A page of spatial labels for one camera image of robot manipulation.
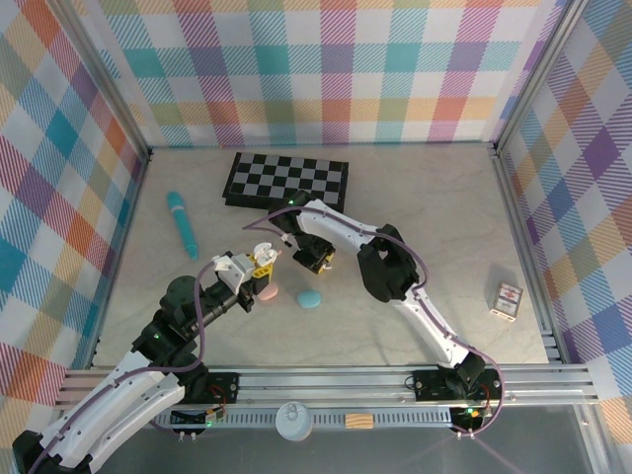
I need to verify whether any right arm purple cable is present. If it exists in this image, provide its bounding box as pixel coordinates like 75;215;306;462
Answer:
242;205;505;438

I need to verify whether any small controller board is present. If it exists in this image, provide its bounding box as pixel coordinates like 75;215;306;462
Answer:
450;404;491;432
170;404;229;429

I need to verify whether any aluminium side rail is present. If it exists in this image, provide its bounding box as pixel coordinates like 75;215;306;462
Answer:
88;150;151;370
492;145;564;364

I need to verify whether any aluminium frame post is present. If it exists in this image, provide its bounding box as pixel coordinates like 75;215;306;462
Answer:
48;0;152;160
493;0;592;155

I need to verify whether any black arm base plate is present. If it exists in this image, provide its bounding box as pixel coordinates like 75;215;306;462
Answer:
199;370;241;405
412;368;504;402

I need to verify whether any grey slotted cable duct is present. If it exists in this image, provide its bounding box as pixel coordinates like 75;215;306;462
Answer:
77;412;454;429

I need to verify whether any aluminium mounting rail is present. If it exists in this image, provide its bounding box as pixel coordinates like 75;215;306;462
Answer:
52;363;601;410

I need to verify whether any small playing card box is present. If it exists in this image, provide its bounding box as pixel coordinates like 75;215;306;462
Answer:
489;280;523;324

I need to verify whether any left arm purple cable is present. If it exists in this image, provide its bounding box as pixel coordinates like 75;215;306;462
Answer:
27;259;221;474

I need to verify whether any teal plastic pen tube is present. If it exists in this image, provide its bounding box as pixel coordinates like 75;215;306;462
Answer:
166;191;201;262

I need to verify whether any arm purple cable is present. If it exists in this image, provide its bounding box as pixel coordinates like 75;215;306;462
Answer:
242;205;505;438
27;259;221;474

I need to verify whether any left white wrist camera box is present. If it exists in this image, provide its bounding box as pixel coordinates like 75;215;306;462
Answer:
212;251;254;293

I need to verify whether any black grey folding chessboard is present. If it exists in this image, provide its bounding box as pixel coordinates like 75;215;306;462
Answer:
221;151;352;218

